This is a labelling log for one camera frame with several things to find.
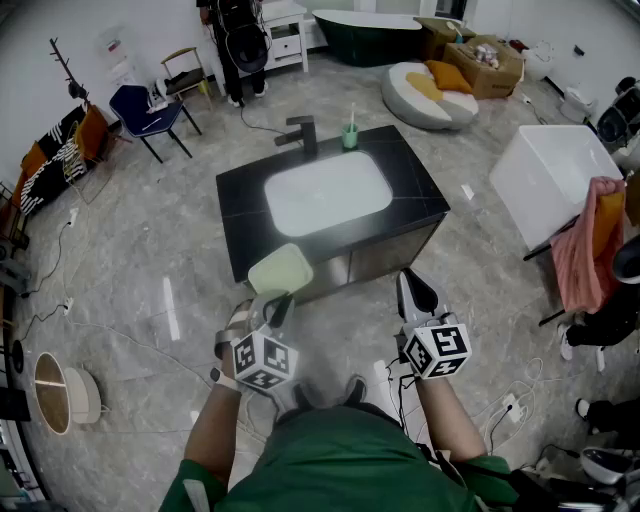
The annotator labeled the wooden chair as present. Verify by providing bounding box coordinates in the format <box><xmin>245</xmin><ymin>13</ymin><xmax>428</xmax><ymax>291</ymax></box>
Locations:
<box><xmin>160</xmin><ymin>47</ymin><xmax>214</xmax><ymax>112</ymax></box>

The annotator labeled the black cable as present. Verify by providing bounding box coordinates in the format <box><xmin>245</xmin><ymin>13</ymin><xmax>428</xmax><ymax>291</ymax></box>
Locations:
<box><xmin>239</xmin><ymin>102</ymin><xmax>290</xmax><ymax>135</ymax></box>

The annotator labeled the person's left hand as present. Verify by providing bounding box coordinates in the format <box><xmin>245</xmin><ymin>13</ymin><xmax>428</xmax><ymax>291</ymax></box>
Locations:
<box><xmin>214</xmin><ymin>299</ymin><xmax>254</xmax><ymax>360</ymax></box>

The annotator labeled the white square tub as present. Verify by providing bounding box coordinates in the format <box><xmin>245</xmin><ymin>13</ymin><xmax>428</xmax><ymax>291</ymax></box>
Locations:
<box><xmin>488</xmin><ymin>124</ymin><xmax>625</xmax><ymax>252</ymax></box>

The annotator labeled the white shoulder strap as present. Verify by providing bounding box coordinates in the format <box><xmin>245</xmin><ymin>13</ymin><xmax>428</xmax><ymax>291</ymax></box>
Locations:
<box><xmin>182</xmin><ymin>477</ymin><xmax>211</xmax><ymax>512</ymax></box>

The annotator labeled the grey white bean bag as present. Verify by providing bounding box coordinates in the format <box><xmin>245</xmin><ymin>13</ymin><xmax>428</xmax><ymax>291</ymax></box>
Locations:
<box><xmin>380</xmin><ymin>60</ymin><xmax>480</xmax><ymax>131</ymax></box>

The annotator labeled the black coat rack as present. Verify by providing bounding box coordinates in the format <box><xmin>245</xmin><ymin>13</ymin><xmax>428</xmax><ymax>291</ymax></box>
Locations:
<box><xmin>48</xmin><ymin>37</ymin><xmax>94</xmax><ymax>109</ymax></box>

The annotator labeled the pink towel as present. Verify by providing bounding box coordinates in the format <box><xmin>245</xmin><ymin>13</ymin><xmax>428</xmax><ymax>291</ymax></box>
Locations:
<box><xmin>549</xmin><ymin>177</ymin><xmax>629</xmax><ymax>315</ymax></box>

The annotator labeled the pale green rectangular plastic tray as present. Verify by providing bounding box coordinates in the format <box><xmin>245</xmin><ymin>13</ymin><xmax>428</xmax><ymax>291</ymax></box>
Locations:
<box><xmin>247</xmin><ymin>242</ymin><xmax>315</xmax><ymax>296</ymax></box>

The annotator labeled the orange cushion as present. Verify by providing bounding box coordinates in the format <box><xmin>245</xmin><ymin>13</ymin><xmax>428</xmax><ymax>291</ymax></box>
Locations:
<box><xmin>424</xmin><ymin>59</ymin><xmax>474</xmax><ymax>95</ymax></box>

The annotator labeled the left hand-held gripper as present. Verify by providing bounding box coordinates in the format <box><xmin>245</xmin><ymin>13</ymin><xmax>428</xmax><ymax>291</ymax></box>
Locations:
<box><xmin>230</xmin><ymin>294</ymin><xmax>300</xmax><ymax>399</ymax></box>

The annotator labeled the person's green shirt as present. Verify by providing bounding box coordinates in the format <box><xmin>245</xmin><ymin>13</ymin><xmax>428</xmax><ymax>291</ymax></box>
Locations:
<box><xmin>159</xmin><ymin>404</ymin><xmax>519</xmax><ymax>512</ymax></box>

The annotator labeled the orange cloth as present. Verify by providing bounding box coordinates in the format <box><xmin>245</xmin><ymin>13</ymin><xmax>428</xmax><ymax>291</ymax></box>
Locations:
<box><xmin>592</xmin><ymin>192</ymin><xmax>626</xmax><ymax>259</ymax></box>

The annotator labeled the round beige box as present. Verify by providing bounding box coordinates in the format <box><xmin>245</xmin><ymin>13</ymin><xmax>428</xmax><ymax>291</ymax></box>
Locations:
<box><xmin>64</xmin><ymin>367</ymin><xmax>104</xmax><ymax>425</ymax></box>

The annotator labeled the small cardboard box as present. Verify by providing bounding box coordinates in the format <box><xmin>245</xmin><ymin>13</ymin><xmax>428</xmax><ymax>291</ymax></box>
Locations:
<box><xmin>413</xmin><ymin>16</ymin><xmax>477</xmax><ymax>62</ymax></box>

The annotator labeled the white sink basin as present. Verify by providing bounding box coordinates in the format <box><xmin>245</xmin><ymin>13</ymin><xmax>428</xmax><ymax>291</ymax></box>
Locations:
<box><xmin>263</xmin><ymin>150</ymin><xmax>394</xmax><ymax>238</ymax></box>

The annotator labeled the person's right forearm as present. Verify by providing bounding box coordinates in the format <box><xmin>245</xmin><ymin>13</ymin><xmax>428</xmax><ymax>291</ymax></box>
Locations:
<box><xmin>414</xmin><ymin>372</ymin><xmax>489</xmax><ymax>464</ymax></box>

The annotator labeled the black white striped cloth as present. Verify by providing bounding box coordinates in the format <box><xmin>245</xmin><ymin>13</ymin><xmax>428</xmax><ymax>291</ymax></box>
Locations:
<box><xmin>19</xmin><ymin>107</ymin><xmax>90</xmax><ymax>216</ymax></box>

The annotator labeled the blue chair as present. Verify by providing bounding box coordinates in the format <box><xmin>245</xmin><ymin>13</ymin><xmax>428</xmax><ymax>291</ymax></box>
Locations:
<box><xmin>108</xmin><ymin>83</ymin><xmax>203</xmax><ymax>164</ymax></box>

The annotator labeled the person's left forearm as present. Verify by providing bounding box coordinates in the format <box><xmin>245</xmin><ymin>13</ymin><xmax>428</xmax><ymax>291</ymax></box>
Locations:
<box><xmin>183</xmin><ymin>369</ymin><xmax>281</xmax><ymax>486</ymax></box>

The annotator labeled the black faucet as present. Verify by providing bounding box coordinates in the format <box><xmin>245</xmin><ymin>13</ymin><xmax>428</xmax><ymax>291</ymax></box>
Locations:
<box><xmin>273</xmin><ymin>115</ymin><xmax>319</xmax><ymax>156</ymax></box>

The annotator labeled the black top vanity cabinet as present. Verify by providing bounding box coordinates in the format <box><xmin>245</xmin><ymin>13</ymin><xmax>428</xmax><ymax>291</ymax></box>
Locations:
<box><xmin>215</xmin><ymin>124</ymin><xmax>451</xmax><ymax>301</ymax></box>

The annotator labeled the white band wrist watch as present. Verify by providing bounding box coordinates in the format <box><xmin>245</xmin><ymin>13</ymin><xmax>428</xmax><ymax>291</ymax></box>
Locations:
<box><xmin>209</xmin><ymin>367</ymin><xmax>242</xmax><ymax>393</ymax></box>

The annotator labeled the dark green bathtub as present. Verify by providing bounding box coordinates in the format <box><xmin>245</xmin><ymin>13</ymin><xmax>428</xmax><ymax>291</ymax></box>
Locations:
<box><xmin>312</xmin><ymin>8</ymin><xmax>425</xmax><ymax>68</ymax></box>

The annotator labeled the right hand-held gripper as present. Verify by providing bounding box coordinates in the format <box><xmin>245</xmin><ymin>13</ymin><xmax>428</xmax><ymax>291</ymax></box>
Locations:
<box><xmin>397</xmin><ymin>268</ymin><xmax>474</xmax><ymax>380</ymax></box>

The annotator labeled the large cardboard box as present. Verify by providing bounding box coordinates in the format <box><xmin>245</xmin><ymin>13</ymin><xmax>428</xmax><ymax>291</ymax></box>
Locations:
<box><xmin>442</xmin><ymin>34</ymin><xmax>525</xmax><ymax>100</ymax></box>

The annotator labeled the yellow cushion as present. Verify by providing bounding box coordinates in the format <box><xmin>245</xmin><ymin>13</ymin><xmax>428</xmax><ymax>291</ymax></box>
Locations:
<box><xmin>405</xmin><ymin>71</ymin><xmax>445</xmax><ymax>103</ymax></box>

